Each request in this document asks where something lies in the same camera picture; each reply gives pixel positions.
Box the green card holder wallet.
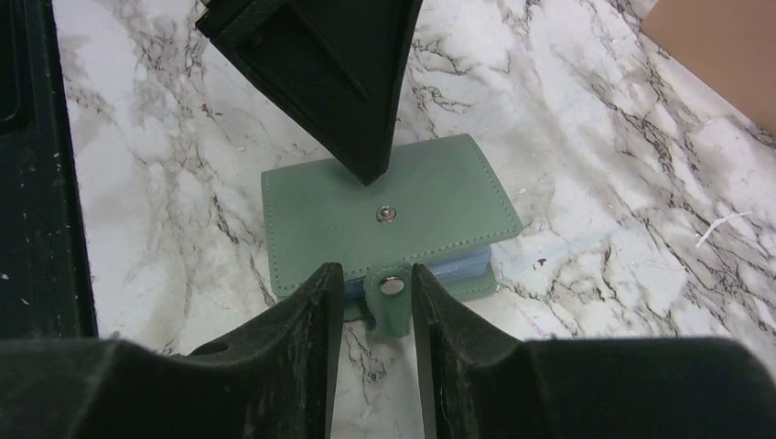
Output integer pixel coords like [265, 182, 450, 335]
[261, 134, 523, 337]

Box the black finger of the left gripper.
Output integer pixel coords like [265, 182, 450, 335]
[196, 0, 423, 186]

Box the orange plastic desk organizer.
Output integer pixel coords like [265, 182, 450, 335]
[641, 0, 775, 135]

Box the black metal base rail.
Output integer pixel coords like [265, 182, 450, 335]
[1, 1, 98, 339]

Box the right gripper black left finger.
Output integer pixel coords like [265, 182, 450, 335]
[1, 262, 345, 438]

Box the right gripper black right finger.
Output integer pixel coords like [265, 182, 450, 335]
[412, 264, 775, 438]

